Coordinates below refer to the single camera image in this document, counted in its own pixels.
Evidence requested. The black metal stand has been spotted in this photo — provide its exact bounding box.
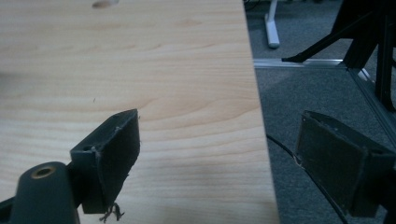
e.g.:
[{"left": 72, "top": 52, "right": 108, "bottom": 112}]
[{"left": 281, "top": 0, "right": 396, "bottom": 113}]

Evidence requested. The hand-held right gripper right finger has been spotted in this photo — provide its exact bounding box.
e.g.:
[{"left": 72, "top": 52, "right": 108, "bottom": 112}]
[{"left": 294, "top": 109, "right": 396, "bottom": 218}]

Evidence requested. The aluminium frame rail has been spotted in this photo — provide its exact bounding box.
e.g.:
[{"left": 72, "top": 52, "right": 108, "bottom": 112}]
[{"left": 253, "top": 58, "right": 396, "bottom": 150}]

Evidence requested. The black cable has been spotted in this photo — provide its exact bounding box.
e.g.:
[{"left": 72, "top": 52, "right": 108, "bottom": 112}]
[{"left": 266, "top": 133, "right": 350, "bottom": 224}]

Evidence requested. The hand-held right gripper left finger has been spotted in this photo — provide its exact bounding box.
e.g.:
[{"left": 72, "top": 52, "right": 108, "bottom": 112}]
[{"left": 69, "top": 108, "right": 141, "bottom": 215}]

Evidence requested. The white table leg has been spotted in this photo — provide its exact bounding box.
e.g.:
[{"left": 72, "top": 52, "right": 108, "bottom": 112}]
[{"left": 264, "top": 0, "right": 281, "bottom": 49}]

